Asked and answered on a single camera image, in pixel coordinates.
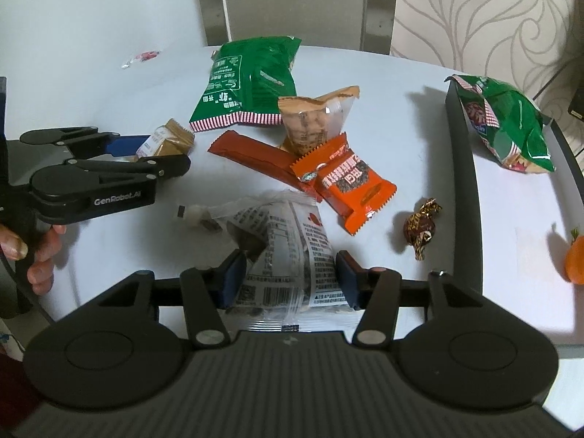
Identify orange snack packet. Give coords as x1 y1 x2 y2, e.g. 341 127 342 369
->
291 132 397 237

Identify clear white printed snack packet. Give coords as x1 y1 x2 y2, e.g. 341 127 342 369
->
176 188 362 316

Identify tan clear peanut packet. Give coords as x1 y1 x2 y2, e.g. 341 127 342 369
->
277 86 361 157

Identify orange fruit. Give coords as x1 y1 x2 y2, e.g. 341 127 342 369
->
564 227 584 287

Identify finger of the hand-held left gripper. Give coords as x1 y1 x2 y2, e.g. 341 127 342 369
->
19 126 152 158
64 154 191 180

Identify grey upright panel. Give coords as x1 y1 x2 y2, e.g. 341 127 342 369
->
193 0 400 56

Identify small pink wrapped candy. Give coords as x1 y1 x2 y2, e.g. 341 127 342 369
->
120 49 163 70

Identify green snack bag striped edge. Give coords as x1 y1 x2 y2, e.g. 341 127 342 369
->
189 35 303 133

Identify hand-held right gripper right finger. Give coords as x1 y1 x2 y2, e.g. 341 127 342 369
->
335 250 485 346

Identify small tan biscuit packet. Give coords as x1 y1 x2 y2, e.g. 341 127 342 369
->
136 118 196 162

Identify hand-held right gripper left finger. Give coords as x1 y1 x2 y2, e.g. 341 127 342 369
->
98 249 248 347

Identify green snack bag checked label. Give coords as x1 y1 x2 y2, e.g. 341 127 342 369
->
445 74 557 174

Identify black tray with white inside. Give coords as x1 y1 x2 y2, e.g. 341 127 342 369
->
445 75 584 333

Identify long red-brown bar packet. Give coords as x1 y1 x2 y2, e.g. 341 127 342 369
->
208 130 324 202

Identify person's left hand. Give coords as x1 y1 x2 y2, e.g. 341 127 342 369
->
0 224 68 295

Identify brown foil candy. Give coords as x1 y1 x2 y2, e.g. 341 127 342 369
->
403 197 444 262

